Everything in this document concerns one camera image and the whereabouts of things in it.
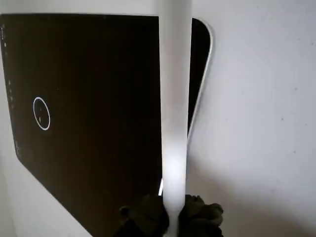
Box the black cloth-covered gripper finger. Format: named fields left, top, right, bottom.
left=177, top=194, right=225, bottom=237
left=114, top=194, right=171, bottom=237

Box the black glass induction cooktop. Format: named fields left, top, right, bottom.
left=0, top=13, right=215, bottom=237

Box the white stylus pen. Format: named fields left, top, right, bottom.
left=158, top=0, right=194, bottom=237

